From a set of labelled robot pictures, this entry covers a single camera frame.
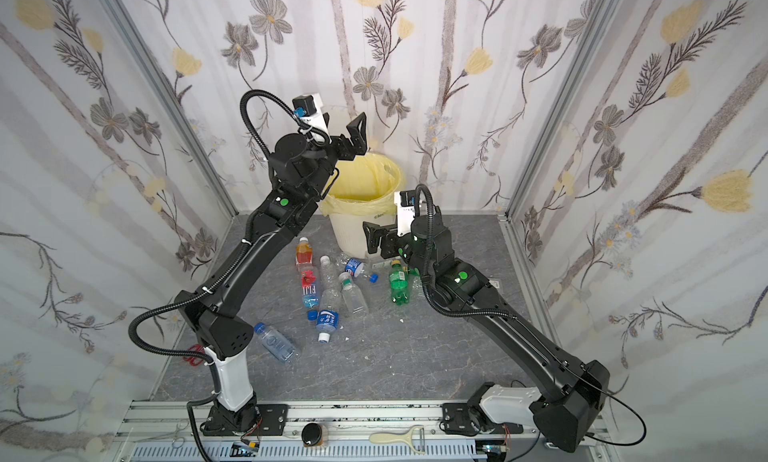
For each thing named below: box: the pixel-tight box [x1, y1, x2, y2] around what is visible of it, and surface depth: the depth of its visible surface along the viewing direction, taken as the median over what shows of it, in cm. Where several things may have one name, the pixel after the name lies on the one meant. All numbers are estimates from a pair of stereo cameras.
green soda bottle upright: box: [389, 260, 409, 306], surface depth 97 cm
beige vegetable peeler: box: [368, 425, 426, 454], surface depth 73 cm
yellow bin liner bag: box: [319, 151, 403, 216], surface depth 89 cm
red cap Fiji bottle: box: [300, 265, 320, 310], surface depth 94 cm
